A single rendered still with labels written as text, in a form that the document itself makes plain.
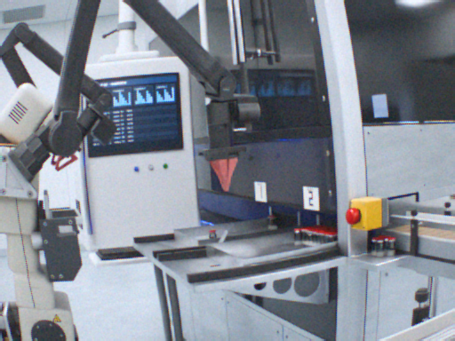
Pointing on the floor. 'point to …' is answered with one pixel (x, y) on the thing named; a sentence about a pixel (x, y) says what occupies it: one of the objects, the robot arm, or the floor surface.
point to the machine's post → (345, 162)
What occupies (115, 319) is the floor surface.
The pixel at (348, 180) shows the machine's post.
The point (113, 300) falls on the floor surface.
